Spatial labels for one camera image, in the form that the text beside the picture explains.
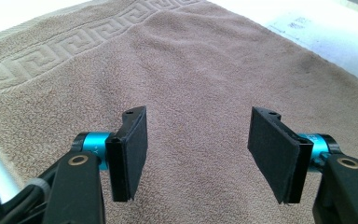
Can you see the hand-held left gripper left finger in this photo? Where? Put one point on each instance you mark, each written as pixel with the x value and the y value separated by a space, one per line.
pixel 127 155

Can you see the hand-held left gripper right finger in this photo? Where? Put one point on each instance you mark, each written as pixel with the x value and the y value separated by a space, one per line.
pixel 276 155

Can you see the white foam mat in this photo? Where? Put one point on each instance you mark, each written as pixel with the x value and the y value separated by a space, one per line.
pixel 323 31

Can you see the beige terry towel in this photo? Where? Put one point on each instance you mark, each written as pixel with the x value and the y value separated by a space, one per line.
pixel 192 77

